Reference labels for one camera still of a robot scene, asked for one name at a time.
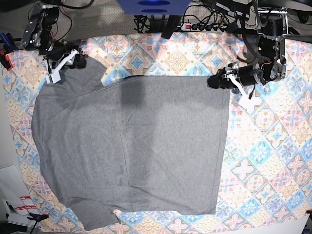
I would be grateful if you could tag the white power strip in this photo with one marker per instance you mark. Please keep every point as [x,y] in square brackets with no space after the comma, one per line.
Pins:
[202,27]

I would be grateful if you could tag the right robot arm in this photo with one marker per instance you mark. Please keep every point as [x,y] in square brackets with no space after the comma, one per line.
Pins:
[38,36]

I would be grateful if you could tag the blue spring clamp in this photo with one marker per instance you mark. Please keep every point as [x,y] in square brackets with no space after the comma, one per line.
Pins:
[37,217]

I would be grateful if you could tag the patterned tile tablecloth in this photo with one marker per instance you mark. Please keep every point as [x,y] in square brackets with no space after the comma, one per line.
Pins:
[267,166]

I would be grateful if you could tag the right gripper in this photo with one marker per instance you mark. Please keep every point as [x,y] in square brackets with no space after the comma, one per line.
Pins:
[56,51]

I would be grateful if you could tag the white box with red labels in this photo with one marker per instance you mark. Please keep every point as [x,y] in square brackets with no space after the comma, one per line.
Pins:
[18,213]

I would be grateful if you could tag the grey T-shirt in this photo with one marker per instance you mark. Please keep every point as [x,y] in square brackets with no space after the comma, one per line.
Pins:
[144,143]

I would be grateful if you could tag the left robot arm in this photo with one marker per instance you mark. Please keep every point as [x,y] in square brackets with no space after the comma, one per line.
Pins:
[272,26]

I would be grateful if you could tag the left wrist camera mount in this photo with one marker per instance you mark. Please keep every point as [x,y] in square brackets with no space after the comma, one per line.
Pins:
[245,102]

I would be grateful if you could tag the red and black clamp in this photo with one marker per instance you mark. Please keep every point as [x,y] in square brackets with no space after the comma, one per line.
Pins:
[5,61]

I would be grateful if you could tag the black centre post clamp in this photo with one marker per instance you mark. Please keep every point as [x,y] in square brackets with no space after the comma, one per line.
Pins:
[171,26]

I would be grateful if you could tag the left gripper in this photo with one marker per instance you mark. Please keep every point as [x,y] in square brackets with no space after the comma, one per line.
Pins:
[246,76]

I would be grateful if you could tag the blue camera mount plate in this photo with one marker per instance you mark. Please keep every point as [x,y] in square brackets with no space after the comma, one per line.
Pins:
[154,7]

